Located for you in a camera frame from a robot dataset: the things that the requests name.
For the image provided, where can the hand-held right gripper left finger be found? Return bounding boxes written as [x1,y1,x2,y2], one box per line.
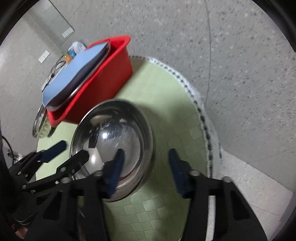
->
[24,148,126,241]

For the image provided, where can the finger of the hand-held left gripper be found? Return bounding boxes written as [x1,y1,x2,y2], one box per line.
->
[22,149,90,194]
[8,140,67,183]

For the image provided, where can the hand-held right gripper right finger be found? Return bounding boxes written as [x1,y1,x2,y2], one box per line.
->
[168,148,269,241]

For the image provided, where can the stainless steel bowl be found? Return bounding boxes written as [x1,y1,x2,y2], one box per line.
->
[70,99,153,203]

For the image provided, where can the shiny steel plate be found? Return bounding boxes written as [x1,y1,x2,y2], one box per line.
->
[32,104,53,139]

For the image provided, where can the green checked tablecloth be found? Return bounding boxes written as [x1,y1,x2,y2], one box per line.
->
[35,56,223,241]

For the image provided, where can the light blue mat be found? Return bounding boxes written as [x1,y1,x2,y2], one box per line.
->
[42,43,110,106]

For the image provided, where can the red plastic basin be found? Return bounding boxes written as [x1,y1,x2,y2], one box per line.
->
[46,35,133,128]

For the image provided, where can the dark steel plate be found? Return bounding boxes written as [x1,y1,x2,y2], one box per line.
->
[47,44,112,110]

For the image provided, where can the white plastic bag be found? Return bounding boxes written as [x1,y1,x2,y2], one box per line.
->
[68,41,86,54]

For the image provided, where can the black cables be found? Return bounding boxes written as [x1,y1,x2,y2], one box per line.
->
[42,57,68,91]

